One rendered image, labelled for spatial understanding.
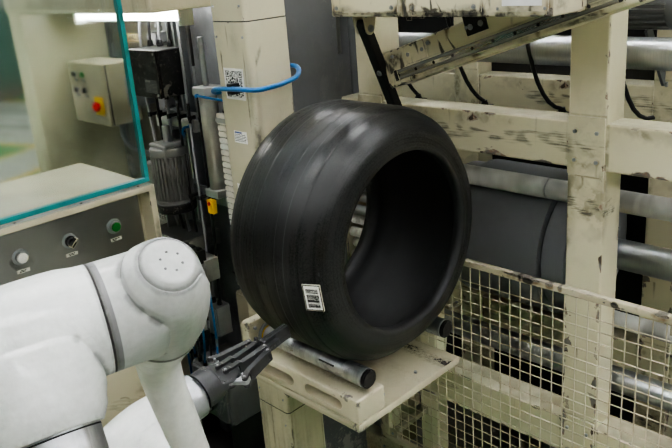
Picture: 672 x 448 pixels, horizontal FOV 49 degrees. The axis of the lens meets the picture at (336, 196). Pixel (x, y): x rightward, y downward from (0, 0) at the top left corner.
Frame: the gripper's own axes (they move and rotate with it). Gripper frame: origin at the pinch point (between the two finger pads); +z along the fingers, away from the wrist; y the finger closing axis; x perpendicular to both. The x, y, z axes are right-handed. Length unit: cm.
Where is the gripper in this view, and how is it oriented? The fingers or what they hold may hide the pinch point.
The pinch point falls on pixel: (275, 338)
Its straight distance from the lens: 157.3
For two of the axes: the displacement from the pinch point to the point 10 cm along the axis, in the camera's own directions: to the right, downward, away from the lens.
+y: -7.1, -1.6, 6.9
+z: 6.8, -4.0, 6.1
